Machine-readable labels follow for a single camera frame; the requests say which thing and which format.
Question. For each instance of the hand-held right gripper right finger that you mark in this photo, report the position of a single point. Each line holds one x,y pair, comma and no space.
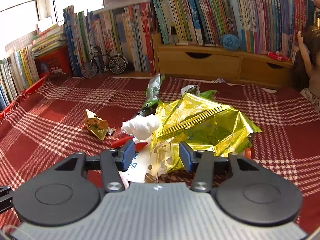
186,155

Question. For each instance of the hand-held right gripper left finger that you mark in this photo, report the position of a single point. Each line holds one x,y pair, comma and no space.
128,153

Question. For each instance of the white paper bag blue print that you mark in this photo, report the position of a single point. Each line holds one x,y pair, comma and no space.
138,162

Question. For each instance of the red candy wrapper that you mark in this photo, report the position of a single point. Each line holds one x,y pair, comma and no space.
141,145
120,142

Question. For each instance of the clear heart-print plastic wrapper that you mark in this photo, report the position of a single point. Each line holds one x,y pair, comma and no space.
161,155

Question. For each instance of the white tissue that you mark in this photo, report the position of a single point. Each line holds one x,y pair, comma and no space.
140,126

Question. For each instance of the large yellow-green foil bag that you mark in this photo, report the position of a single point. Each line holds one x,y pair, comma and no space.
205,127

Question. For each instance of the small gold foil wrapper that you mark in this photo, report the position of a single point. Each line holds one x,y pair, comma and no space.
96,126

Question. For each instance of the green and silver wrapper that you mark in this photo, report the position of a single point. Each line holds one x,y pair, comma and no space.
191,90

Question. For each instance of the green transparent plastic wrapper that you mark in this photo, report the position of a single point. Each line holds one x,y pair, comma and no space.
152,90

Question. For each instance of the red plaid blanket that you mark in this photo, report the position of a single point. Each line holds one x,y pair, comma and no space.
62,105

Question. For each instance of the black model bicycle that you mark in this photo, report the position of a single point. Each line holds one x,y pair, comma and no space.
117,65

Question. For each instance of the wooden desktop drawer shelf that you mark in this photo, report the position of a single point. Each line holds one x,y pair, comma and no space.
200,62

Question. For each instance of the blue yarn ball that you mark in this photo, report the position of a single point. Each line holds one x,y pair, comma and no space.
230,42

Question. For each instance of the small glass bottle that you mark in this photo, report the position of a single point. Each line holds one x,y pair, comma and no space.
172,33

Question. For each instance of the row of tall picture books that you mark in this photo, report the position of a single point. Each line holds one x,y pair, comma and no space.
125,30

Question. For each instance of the small red cloth item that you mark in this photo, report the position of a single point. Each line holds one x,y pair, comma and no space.
276,55

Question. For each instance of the row of thin books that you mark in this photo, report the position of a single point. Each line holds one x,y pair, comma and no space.
15,77

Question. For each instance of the flat stack of books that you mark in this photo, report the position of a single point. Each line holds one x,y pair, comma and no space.
47,40

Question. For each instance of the row of books on shelf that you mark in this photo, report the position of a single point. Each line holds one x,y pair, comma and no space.
212,10

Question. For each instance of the brown-haired doll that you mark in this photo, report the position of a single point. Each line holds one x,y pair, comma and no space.
303,62

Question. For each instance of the bright window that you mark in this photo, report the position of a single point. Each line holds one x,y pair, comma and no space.
22,15

